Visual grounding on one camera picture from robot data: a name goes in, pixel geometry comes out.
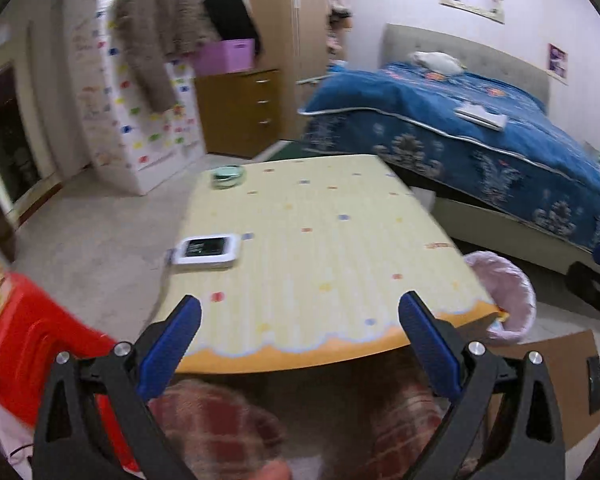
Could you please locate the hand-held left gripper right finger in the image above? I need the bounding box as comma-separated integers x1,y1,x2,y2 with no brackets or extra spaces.
398,290,567,480

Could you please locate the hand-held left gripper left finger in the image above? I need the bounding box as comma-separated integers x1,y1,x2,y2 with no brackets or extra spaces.
32,294,203,480

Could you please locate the bin with pink bag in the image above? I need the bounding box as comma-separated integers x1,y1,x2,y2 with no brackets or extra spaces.
462,251,537,345

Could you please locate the person's right leg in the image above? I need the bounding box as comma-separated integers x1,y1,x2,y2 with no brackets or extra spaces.
370,360,461,480

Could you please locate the person's leg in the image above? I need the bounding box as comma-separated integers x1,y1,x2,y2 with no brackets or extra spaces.
150,377,286,480
370,360,461,480

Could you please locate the brown cardboard box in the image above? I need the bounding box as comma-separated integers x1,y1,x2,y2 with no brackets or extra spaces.
482,330,600,453

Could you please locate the person's left leg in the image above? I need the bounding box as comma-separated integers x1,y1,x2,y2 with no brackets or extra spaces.
150,377,286,480

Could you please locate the white device with dark screen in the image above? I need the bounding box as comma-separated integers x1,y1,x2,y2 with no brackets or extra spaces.
172,232,242,267

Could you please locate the red plastic stool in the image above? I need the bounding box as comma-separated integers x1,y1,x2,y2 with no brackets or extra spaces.
0,272,141,471

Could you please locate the table with striped yellow cloth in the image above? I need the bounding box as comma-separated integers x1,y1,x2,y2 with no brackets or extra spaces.
155,154,508,376

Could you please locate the white paper tag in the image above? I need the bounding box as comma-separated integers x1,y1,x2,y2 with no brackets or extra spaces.
411,187,438,211

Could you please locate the green round tin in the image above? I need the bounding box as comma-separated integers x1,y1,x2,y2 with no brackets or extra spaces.
211,166,247,190

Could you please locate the folded white towel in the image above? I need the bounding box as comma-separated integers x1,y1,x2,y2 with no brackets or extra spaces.
455,102,510,132

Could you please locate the white polka-dot cabinet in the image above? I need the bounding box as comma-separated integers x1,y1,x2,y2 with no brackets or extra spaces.
70,7,206,196

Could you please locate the dark green floor mat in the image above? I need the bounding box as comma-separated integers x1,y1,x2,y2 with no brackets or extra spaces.
260,140,308,162

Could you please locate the grey upholstered bed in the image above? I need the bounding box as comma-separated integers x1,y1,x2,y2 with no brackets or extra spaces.
300,24,600,286

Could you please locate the wooden drawer cabinet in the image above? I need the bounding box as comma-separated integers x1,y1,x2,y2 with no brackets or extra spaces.
194,69,285,158

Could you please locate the bed with blue blanket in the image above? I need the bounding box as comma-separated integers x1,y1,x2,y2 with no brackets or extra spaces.
300,61,600,256

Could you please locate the white pillow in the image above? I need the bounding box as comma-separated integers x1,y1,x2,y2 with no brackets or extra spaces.
410,51,467,73

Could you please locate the purple plastic basket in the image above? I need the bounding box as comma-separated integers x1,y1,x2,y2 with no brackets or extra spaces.
192,38,257,76

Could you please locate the brown quilted jacket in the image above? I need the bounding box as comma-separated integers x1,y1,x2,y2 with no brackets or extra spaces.
111,0,221,111

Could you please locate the black jacket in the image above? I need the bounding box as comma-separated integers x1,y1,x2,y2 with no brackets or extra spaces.
202,0,262,56

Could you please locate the wooden wardrobe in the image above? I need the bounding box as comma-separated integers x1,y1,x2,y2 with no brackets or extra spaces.
250,0,353,71

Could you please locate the small wall photo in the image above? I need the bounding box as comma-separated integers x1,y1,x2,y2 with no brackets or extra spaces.
546,42,569,79

